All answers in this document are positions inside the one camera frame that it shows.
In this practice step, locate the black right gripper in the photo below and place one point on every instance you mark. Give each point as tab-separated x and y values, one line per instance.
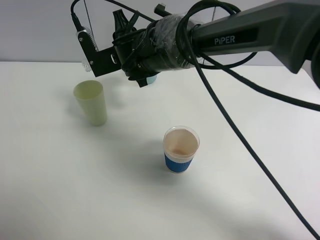
131	45

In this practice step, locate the pale green plastic cup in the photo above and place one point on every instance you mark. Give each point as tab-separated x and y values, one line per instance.
90	97

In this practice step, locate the clear water bottle green label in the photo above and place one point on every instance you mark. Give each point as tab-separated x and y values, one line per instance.
86	65

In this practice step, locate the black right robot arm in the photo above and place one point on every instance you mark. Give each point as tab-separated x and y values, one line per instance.
289	29

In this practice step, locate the teal plastic cup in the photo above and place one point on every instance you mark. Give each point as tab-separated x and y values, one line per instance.
151	79

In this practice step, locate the blue sleeved clear cup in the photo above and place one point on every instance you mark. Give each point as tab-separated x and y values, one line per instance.
180	145

